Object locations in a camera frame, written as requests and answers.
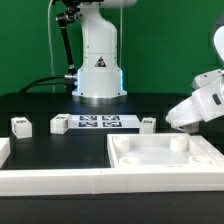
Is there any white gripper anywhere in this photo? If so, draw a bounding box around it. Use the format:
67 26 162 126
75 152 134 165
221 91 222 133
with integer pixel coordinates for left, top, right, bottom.
166 76 224 128

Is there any white square tabletop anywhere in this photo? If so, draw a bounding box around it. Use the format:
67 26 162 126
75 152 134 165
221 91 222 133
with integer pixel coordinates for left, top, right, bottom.
107 133 224 168

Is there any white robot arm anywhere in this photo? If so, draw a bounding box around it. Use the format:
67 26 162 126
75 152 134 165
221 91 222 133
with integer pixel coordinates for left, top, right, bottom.
166 14 224 129

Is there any white marker tag sheet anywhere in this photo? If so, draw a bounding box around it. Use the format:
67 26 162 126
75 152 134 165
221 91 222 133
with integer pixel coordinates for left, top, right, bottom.
70 115 140 129

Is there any white U-shaped obstacle fence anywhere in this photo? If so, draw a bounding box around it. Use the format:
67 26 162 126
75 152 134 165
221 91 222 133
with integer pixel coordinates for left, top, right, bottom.
0 135 224 197

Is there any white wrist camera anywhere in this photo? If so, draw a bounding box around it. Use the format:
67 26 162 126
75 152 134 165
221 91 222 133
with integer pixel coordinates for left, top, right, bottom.
192 69 224 90

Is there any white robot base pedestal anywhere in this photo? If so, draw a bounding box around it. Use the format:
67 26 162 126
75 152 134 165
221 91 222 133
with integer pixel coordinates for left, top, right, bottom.
72 0 127 103

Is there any black cable bundle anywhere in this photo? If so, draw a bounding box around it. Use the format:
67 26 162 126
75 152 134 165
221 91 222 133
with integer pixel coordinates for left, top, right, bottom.
18 6 80 94

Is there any grey thin cable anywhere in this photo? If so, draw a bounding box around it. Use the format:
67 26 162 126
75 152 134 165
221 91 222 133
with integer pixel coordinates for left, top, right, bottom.
47 0 56 94

